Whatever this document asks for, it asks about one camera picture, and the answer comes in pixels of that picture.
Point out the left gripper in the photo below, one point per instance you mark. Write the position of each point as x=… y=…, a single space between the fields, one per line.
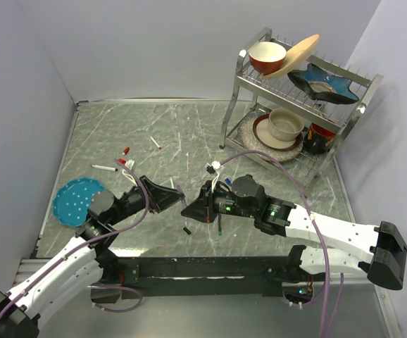
x=160 y=198

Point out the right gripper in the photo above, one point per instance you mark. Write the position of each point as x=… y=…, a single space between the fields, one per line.
x=201 y=210

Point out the purple highlighter pen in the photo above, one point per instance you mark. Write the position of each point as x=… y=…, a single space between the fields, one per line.
x=183 y=199

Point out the green gel pen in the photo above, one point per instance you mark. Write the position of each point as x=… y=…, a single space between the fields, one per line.
x=220 y=227

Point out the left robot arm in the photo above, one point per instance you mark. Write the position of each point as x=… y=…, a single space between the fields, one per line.
x=27 y=307

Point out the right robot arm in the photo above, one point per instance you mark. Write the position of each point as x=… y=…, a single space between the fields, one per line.
x=378 y=251

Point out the black pen cap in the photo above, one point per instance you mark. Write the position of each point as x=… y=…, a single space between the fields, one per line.
x=187 y=230

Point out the white black-tip marker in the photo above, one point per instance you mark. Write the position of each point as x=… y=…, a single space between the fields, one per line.
x=105 y=168

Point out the white red-tip marker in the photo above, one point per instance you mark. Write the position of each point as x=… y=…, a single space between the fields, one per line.
x=157 y=145

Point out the silver glitter plate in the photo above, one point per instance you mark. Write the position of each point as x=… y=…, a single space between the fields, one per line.
x=246 y=137

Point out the blue polka dot plate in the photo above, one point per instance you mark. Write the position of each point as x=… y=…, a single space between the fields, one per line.
x=71 y=202

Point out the red brown plate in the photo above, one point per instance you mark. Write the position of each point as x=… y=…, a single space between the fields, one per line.
x=260 y=130

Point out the beige ceramic bowl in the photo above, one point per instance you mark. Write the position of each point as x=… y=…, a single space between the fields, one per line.
x=285 y=125

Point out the black red patterned cup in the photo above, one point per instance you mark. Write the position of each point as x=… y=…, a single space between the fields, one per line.
x=318 y=140

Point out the steel dish rack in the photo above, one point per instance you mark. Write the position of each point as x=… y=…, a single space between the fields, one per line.
x=339 y=119

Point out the red white bowl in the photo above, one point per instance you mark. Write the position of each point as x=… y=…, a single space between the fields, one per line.
x=267 y=57

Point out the blue star-shaped dish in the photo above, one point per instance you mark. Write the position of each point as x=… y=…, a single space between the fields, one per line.
x=319 y=85

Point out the beige wooden plate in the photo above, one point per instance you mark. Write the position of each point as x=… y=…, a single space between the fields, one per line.
x=296 y=56

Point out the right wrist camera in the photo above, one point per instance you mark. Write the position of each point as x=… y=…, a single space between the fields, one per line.
x=214 y=168

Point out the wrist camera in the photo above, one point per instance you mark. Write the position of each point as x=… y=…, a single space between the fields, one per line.
x=214 y=168
x=127 y=168

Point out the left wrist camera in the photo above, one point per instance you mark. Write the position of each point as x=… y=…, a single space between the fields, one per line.
x=127 y=168

